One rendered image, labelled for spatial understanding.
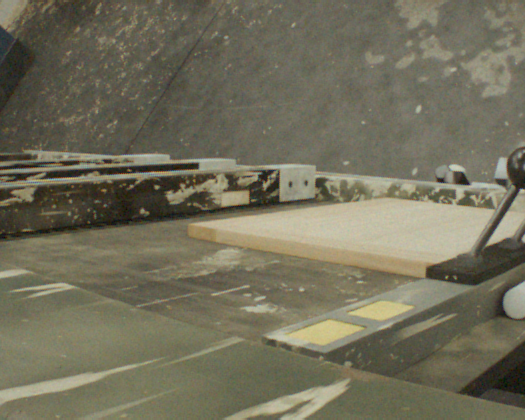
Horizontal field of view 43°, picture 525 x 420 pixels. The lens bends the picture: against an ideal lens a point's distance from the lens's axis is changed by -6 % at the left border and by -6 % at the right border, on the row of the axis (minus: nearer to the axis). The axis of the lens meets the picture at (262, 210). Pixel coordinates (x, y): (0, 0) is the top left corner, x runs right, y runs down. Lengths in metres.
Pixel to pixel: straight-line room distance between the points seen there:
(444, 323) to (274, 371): 0.36
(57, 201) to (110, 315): 0.84
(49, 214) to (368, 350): 0.72
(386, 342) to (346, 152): 2.37
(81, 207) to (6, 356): 0.91
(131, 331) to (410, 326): 0.29
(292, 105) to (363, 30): 0.48
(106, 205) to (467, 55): 2.00
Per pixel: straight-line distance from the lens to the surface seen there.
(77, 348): 0.22
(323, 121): 2.98
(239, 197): 1.38
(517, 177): 0.60
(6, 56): 5.13
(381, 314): 0.50
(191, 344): 0.23
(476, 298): 0.61
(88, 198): 1.13
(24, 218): 1.07
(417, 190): 1.44
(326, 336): 0.44
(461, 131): 2.66
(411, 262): 0.81
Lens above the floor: 2.04
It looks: 45 degrees down
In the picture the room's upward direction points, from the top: 48 degrees counter-clockwise
